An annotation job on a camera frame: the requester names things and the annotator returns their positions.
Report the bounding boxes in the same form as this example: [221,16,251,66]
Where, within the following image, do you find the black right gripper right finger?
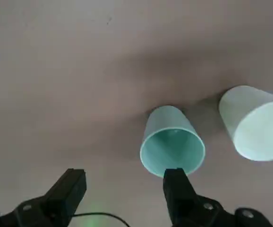
[162,167,273,227]

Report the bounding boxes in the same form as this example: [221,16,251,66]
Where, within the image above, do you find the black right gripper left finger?
[0,168,87,227]

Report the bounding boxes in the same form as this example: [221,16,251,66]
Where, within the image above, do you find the small green cup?
[139,105,206,178]

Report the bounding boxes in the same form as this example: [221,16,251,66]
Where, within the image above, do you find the small white cup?
[218,85,273,162]

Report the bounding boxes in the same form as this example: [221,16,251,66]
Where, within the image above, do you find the thin black cable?
[72,211,130,227]

